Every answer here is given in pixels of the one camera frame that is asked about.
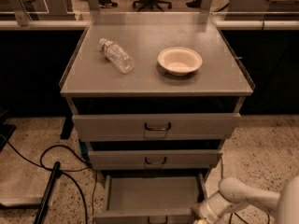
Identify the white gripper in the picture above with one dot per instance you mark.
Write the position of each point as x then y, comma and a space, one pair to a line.
207, 209

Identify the grey bottom drawer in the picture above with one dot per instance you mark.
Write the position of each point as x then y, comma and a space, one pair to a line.
151, 199

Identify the grey drawer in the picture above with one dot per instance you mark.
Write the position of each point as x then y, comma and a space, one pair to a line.
151, 199
154, 159
143, 127

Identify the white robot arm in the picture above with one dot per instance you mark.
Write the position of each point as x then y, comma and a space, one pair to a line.
234, 195

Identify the grey top drawer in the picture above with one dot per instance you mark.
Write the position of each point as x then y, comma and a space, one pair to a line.
143, 127

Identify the grey drawer cabinet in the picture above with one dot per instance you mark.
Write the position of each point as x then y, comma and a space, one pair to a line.
94, 87

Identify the grey middle drawer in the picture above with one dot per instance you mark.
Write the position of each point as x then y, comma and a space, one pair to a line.
154, 159

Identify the white paper bowl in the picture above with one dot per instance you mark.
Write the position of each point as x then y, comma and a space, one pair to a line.
180, 61

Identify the black metal stand leg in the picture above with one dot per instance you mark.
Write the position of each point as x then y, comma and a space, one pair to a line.
43, 207

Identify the clear plastic water bottle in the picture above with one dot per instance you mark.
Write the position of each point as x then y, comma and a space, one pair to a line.
120, 59

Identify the person leg dark shoe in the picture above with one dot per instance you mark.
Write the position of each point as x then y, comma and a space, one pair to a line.
194, 3

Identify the white horizontal rail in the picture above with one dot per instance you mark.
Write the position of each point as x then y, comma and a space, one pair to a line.
223, 25

